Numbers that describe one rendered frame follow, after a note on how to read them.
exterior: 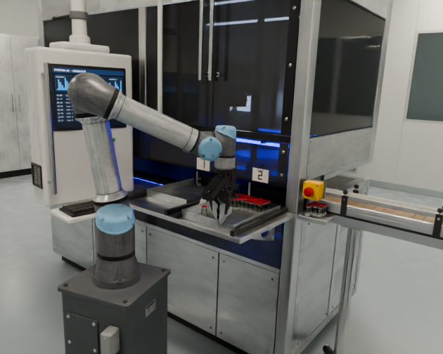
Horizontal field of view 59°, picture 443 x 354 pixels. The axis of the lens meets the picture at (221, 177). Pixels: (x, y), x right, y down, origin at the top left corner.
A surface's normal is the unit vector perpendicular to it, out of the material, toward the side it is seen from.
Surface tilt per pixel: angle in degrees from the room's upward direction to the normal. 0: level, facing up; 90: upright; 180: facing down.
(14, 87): 90
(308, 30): 90
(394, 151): 90
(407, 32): 90
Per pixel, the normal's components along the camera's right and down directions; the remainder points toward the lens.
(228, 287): -0.62, 0.15
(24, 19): 0.79, 0.17
